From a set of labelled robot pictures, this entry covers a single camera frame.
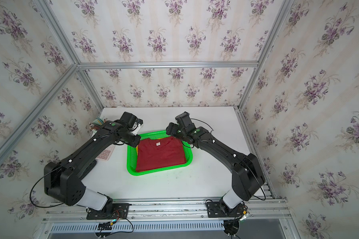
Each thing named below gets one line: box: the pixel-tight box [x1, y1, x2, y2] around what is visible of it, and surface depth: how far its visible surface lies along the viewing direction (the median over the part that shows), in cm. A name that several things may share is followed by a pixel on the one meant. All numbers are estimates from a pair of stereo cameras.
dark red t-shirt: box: [136, 136, 187, 173], surface depth 90 cm
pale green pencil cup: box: [88, 115, 108, 136], surface depth 95 cm
